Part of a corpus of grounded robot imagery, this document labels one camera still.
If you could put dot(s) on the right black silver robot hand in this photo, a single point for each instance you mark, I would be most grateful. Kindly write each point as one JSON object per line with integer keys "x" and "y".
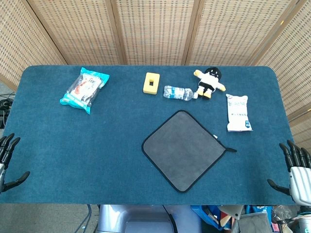
{"x": 300, "y": 182}

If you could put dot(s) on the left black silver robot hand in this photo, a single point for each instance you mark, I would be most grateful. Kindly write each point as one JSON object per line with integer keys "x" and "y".
{"x": 3, "y": 174}

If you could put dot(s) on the grey and green cloth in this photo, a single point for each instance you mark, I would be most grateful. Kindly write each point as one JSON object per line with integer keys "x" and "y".
{"x": 182, "y": 150}

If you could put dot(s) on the crumpled clear plastic bag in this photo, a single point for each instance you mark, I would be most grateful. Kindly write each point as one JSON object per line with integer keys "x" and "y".
{"x": 283, "y": 214}

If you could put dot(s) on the folded grey cloth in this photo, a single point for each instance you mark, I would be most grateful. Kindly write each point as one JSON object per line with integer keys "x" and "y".
{"x": 255, "y": 223}

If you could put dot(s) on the white plastic pouch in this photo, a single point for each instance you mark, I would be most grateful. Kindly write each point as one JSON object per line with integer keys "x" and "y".
{"x": 238, "y": 112}

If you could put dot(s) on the blue felt table cover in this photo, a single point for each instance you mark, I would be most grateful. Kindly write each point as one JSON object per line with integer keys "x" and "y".
{"x": 97, "y": 145}

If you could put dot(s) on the blue plastic crate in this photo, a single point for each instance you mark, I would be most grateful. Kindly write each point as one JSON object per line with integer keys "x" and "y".
{"x": 206, "y": 216}

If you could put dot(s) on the teal snack package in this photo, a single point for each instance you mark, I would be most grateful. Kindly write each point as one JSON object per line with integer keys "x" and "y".
{"x": 83, "y": 91}

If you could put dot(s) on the black white plush doll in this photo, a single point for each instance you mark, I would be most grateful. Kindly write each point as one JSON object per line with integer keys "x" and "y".
{"x": 209, "y": 82}

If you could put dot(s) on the grey robot torso base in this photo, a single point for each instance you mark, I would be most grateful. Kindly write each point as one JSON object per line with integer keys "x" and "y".
{"x": 141, "y": 218}

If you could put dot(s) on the clear plastic water bottle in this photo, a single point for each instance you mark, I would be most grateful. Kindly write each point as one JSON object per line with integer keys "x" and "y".
{"x": 176, "y": 92}

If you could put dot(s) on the yellow sponge block with hole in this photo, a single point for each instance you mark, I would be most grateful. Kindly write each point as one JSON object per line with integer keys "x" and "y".
{"x": 151, "y": 83}

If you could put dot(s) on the bamboo folding screen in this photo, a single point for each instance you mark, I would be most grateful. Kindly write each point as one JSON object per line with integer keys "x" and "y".
{"x": 155, "y": 29}

